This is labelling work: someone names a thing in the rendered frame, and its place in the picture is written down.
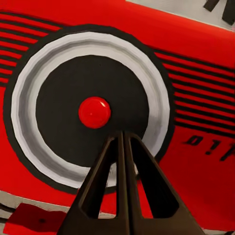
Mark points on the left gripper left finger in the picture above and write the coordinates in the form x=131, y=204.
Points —
x=82, y=218

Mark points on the coffee table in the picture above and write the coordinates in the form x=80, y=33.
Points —
x=12, y=201

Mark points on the decorative sign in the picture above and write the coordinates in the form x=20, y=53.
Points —
x=229, y=11

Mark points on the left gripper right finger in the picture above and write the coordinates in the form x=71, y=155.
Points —
x=170, y=214

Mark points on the radio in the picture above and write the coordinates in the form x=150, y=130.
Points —
x=73, y=72

